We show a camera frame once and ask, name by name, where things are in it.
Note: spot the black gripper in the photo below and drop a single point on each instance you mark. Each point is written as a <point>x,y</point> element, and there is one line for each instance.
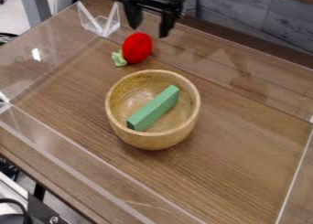
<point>171,8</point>

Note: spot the red plush strawberry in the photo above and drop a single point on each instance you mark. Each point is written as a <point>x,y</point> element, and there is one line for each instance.
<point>136,50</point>

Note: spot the wooden bowl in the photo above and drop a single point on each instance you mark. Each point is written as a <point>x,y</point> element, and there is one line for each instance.
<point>133,91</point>

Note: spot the green rectangular block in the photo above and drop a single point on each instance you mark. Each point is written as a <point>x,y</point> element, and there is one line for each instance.
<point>155,110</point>

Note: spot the clear acrylic corner bracket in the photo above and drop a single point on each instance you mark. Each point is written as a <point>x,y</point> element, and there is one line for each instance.
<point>104,26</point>

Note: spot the grey post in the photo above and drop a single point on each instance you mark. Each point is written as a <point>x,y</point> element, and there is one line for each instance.
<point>37,11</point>

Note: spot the black metal bracket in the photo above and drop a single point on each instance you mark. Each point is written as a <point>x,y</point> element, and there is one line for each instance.
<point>41,213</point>

